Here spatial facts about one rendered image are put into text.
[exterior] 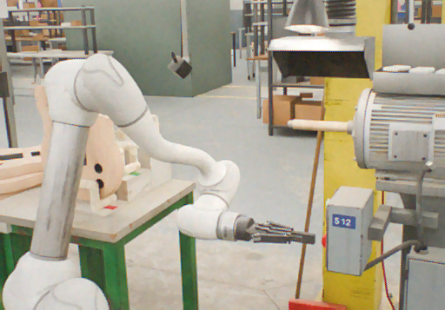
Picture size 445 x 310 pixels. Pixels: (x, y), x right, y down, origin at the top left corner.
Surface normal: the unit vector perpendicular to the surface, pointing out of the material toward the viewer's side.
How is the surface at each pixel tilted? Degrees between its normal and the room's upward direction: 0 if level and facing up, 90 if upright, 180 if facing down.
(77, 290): 6
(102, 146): 90
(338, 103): 90
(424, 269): 90
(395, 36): 90
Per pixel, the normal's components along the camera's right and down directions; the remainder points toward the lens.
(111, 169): -0.45, 0.23
